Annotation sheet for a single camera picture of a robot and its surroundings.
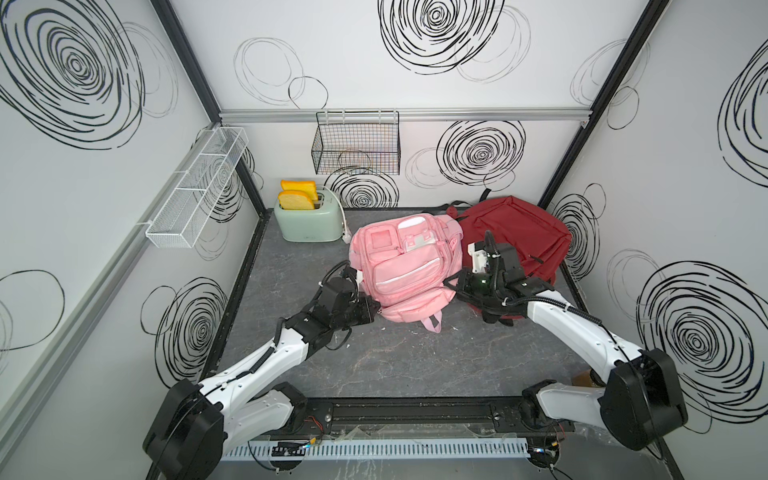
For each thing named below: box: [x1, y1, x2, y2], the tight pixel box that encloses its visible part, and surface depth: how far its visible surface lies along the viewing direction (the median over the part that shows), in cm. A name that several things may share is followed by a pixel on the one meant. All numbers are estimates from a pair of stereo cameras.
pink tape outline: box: [348, 213, 463, 333], surface depth 91 cm
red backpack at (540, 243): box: [447, 196, 571, 283], surface depth 103 cm
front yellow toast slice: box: [278, 190, 315, 210], surface depth 98 cm
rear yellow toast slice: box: [280, 180, 318, 201], surface depth 99 cm
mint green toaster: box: [274, 187, 344, 243], surface depth 104 cm
